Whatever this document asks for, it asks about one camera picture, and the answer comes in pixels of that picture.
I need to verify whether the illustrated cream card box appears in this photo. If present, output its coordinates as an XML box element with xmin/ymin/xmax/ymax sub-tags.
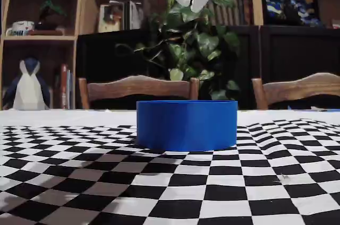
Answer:
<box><xmin>98</xmin><ymin>3</ymin><xmax>125</xmax><ymax>33</ymax></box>

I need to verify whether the blue round box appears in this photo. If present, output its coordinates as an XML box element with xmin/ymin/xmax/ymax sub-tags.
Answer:
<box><xmin>136</xmin><ymin>99</ymin><xmax>238</xmax><ymax>152</ymax></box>

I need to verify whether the brown book row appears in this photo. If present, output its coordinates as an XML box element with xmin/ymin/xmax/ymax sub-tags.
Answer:
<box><xmin>207</xmin><ymin>0</ymin><xmax>252</xmax><ymax>26</ymax></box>

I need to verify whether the green pothos plant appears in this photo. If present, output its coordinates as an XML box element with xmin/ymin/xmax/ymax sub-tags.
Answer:
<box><xmin>115</xmin><ymin>0</ymin><xmax>241</xmax><ymax>101</ymax></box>

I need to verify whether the starry night framed picture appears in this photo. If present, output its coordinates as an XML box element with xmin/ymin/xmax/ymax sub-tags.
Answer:
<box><xmin>262</xmin><ymin>0</ymin><xmax>321</xmax><ymax>27</ymax></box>

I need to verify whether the wooden bookshelf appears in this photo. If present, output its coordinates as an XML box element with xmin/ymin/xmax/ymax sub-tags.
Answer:
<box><xmin>0</xmin><ymin>0</ymin><xmax>340</xmax><ymax>111</ymax></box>

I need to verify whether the wooden chair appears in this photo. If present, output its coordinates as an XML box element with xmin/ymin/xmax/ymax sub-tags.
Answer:
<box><xmin>79</xmin><ymin>75</ymin><xmax>200</xmax><ymax>110</ymax></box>
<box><xmin>251</xmin><ymin>73</ymin><xmax>340</xmax><ymax>110</ymax></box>

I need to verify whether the black cabinet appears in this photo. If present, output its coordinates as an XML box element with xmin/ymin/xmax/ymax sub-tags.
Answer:
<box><xmin>76</xmin><ymin>25</ymin><xmax>340</xmax><ymax>110</ymax></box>

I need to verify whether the bonsai tree model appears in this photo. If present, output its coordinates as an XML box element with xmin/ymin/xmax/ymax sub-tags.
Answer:
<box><xmin>34</xmin><ymin>0</ymin><xmax>67</xmax><ymax>36</ymax></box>

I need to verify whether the orange spine book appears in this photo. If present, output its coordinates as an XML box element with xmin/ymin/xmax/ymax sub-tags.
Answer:
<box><xmin>60</xmin><ymin>63</ymin><xmax>68</xmax><ymax>109</ymax></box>

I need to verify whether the white face mug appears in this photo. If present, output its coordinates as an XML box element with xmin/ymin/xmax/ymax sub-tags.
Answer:
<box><xmin>5</xmin><ymin>21</ymin><xmax>35</xmax><ymax>37</ymax></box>

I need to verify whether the blue tape strip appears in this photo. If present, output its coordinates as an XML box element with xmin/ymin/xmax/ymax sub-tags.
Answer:
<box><xmin>288</xmin><ymin>106</ymin><xmax>340</xmax><ymax>112</ymax></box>

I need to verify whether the paper penguin figure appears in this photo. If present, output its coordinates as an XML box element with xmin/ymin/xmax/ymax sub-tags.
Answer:
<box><xmin>2</xmin><ymin>57</ymin><xmax>51</xmax><ymax>111</ymax></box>

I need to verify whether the black white checkered mat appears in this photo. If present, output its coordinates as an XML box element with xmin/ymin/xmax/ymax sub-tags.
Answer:
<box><xmin>0</xmin><ymin>109</ymin><xmax>340</xmax><ymax>225</ymax></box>

